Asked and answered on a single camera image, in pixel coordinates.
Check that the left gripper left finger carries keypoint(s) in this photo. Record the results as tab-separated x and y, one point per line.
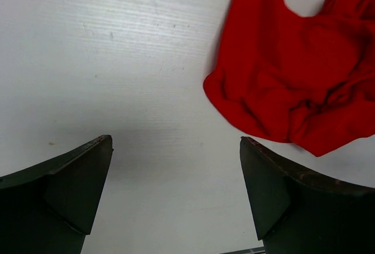
51	206

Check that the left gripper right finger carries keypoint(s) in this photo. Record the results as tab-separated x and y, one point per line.
298	210

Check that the red t shirt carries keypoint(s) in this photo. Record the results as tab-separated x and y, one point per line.
293	79

